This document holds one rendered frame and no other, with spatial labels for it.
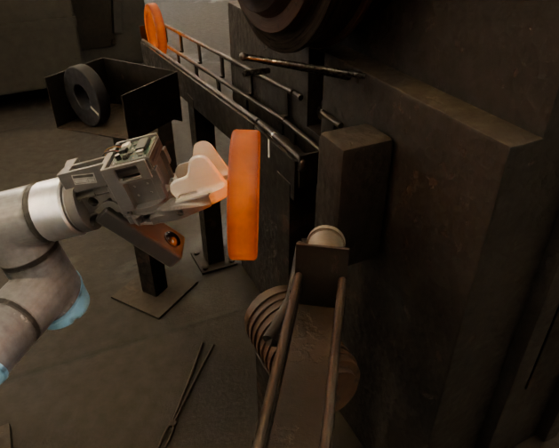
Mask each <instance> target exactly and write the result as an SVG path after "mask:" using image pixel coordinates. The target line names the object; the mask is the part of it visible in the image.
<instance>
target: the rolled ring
mask: <svg viewBox="0 0 559 448"><path fill-rule="evenodd" d="M144 21H145V28H146V33H147V38H148V41H149V42H150V43H151V44H152V45H153V46H155V47H156V48H158V49H159V50H161V51H162V52H164V53H165V54H166V51H167V40H166V32H165V26H164V20H163V16H162V14H161V11H160V9H159V7H158V5H157V4H156V3H151V4H145V8H144Z"/></svg>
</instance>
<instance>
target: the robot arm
mask: <svg viewBox="0 0 559 448"><path fill-rule="evenodd" d="M110 148H112V149H110ZM107 150H109V151H107ZM106 151H107V152H106ZM106 153H107V154H106ZM115 153H116V155H115ZM104 155H105V156H104ZM170 163H171V158H170V155H169V153H168V151H167V149H166V146H163V145H162V142H161V141H160V139H159V137H158V134H157V132H154V133H150V134H147V135H143V136H139V137H136V138H132V139H128V140H123V141H119V142H117V143H116V144H115V146H112V147H109V148H107V149H106V150H105V152H104V153H103V155H102V157H100V158H96V159H92V160H89V161H85V162H82V163H80V161H79V159H78V158H74V159H71V160H67V162H66V163H65V167H64V168H63V169H62V170H60V172H59V173H58V174H57V176H58V177H57V178H53V179H49V180H44V181H40V182H37V183H32V184H28V185H25V186H21V187H17V188H11V189H7V190H4V191H0V268H1V269H2V270H3V272H4V273H5V275H6V276H7V278H8V279H9V281H8V282H7V283H6V284H5V285H4V286H3V287H2V288H1V289H0V384H2V383H3V382H5V381H6V379H7V378H8V376H9V373H10V372H11V371H12V369H13V368H14V367H15V365H16V364H17V363H18V362H19V361H20V360H21V358H22V357H24V355H25V354H26V353H27V352H28V350H29V349H30V348H31V347H32V346H33V344H34V343H35V342H36V341H37V340H38V339H39V338H40V337H41V336H42V334H43V333H44V332H45V331H46V329H47V330H59V329H61V328H64V327H67V326H69V325H71V324H72V323H74V321H75V320H76V319H77V318H80V317H81V316H82V315H83V314H84V313H85V311H86V310H87V308H88V307H89V304H90V296H89V293H88V292H87V290H86V288H85V286H84V284H83V279H82V277H81V275H80V274H79V273H78V271H76V269H75V268H74V266H73V264H72V263H71V261H70V259H69V258H68V256H67V254H66V253H65V251H64V250H63V248H62V246H61V245H60V242H59V240H63V239H67V238H71V237H75V236H82V235H85V234H86V233H87V232H90V231H93V230H97V229H100V228H101V227H102V226H103V227H105V228H107V229H109V230H110V231H112V232H113V233H115V234H117V235H118V236H120V237H122V238H123V239H124V240H126V241H127V242H129V243H131V244H133V245H135V246H136V247H138V248H139V249H141V250H142V251H143V252H145V253H147V254H149V255H150V256H152V257H153V258H155V259H157V260H159V261H160V262H162V263H163V264H164V265H166V266H168V267H170V268H171V267H173V266H174V265H175V264H176V263H178V262H179V261H180V260H181V257H182V253H183V248H184V243H185V237H184V236H183V235H182V234H180V233H179V232H177V231H176V230H174V229H173V228H171V227H169V226H168V225H166V224H165V223H164V222H169V221H175V220H180V219H183V218H186V217H188V216H190V215H192V214H195V213H197V212H200V211H202V210H204V209H206V208H208V207H210V206H212V204H215V203H217V202H218V201H220V200H222V199H224V198H225V197H227V196H228V167H227V166H226V164H225V163H224V161H223V160H222V158H221V157H220V155H219V154H218V152H217V151H216V150H215V148H214V147H213V145H212V144H211V143H210V142H208V141H199V142H197V143H196V144H195V145H194V149H193V157H191V158H190V160H189V162H185V163H183V164H179V165H178V166H177V168H176V170H175V173H173V171H172V168H171V167H170Z"/></svg>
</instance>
